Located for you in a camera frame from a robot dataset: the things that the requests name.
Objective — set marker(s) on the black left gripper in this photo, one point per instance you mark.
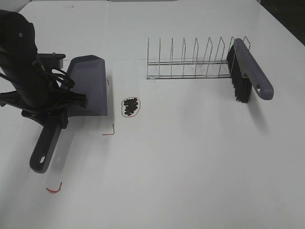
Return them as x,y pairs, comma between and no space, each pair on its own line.
36,90

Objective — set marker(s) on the grey plastic dustpan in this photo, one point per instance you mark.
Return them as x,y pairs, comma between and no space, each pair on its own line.
89,75

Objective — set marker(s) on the pile of coffee beans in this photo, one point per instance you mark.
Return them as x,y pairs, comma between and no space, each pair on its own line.
131,106

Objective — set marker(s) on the grey hand brush black bristles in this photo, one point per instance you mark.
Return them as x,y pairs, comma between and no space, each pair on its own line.
246,74

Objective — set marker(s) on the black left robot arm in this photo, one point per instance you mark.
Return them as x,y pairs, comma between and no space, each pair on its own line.
17,36

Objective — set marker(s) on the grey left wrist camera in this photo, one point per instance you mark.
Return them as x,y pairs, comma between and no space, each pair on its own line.
52,60

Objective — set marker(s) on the chrome wire dish rack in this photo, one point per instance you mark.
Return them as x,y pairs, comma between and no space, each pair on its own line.
168,60

